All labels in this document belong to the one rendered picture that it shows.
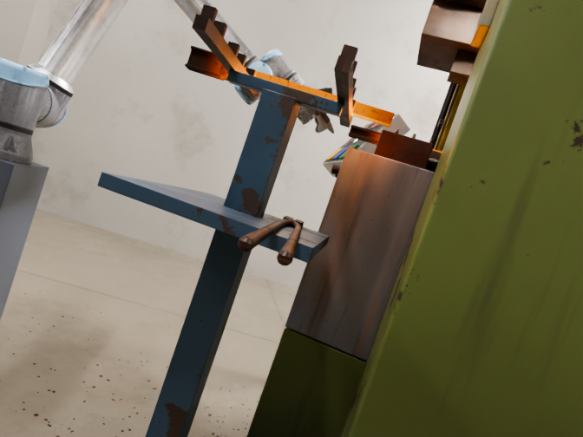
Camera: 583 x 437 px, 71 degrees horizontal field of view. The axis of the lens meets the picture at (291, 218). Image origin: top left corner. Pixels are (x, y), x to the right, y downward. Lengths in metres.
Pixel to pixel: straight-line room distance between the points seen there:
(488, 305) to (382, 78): 3.43
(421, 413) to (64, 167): 3.52
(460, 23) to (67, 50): 1.18
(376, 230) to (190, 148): 2.87
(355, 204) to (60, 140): 3.23
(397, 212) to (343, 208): 0.12
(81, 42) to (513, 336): 1.44
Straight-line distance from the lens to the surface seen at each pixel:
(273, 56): 1.57
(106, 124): 3.80
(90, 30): 1.59
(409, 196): 0.94
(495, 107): 0.71
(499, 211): 0.69
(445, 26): 1.21
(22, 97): 1.40
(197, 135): 3.66
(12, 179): 1.36
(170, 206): 0.55
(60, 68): 1.58
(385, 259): 0.93
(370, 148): 1.59
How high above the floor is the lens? 0.75
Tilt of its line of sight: 2 degrees down
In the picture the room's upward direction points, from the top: 19 degrees clockwise
